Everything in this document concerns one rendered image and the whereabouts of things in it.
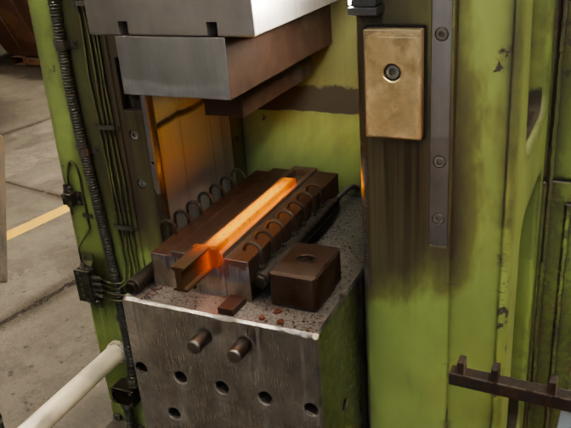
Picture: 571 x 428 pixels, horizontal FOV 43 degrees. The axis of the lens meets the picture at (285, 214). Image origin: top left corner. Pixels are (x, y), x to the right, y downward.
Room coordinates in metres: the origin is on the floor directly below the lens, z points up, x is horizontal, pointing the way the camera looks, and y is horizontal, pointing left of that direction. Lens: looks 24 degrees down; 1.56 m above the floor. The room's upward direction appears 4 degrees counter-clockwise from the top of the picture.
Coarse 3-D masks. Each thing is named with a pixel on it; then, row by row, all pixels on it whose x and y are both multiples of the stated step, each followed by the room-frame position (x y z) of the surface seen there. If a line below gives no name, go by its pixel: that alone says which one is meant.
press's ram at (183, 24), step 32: (96, 0) 1.17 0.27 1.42; (128, 0) 1.14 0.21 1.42; (160, 0) 1.12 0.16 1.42; (192, 0) 1.09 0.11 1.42; (224, 0) 1.07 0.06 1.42; (256, 0) 1.06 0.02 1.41; (288, 0) 1.16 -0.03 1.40; (320, 0) 1.27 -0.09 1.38; (96, 32) 1.17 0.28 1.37; (128, 32) 1.15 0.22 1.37; (160, 32) 1.12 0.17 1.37; (192, 32) 1.09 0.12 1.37; (224, 32) 1.07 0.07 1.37; (256, 32) 1.05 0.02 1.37
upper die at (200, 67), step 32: (288, 32) 1.27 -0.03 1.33; (320, 32) 1.39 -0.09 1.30; (128, 64) 1.15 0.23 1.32; (160, 64) 1.12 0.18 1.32; (192, 64) 1.10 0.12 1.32; (224, 64) 1.07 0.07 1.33; (256, 64) 1.15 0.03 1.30; (288, 64) 1.26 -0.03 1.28; (192, 96) 1.10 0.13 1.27; (224, 96) 1.07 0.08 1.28
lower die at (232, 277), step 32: (256, 192) 1.38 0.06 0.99; (288, 192) 1.34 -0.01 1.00; (192, 224) 1.27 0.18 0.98; (224, 224) 1.23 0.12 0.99; (256, 224) 1.20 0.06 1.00; (288, 224) 1.22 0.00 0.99; (160, 256) 1.15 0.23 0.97; (224, 256) 1.10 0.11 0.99; (256, 256) 1.10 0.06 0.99; (192, 288) 1.12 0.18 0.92; (224, 288) 1.09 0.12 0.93; (256, 288) 1.09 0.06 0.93
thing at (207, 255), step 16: (272, 192) 1.33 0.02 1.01; (256, 208) 1.26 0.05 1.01; (240, 224) 1.19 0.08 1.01; (208, 240) 1.13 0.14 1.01; (224, 240) 1.13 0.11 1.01; (192, 256) 1.05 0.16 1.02; (208, 256) 1.09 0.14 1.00; (176, 272) 1.02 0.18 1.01; (192, 272) 1.04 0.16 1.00; (208, 272) 1.07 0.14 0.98; (176, 288) 1.02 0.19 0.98
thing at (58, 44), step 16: (48, 0) 1.37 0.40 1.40; (64, 32) 1.37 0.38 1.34; (64, 48) 1.37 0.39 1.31; (64, 64) 1.37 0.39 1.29; (64, 80) 1.37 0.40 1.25; (80, 112) 1.38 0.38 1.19; (80, 128) 1.37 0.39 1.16; (80, 144) 1.36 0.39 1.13; (96, 192) 1.36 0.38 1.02; (96, 208) 1.36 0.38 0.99; (112, 256) 1.36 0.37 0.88; (112, 272) 1.36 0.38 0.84; (128, 336) 1.36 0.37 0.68; (128, 352) 1.36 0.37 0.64; (128, 368) 1.36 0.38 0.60; (128, 384) 1.36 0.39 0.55; (128, 400) 1.34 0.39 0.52
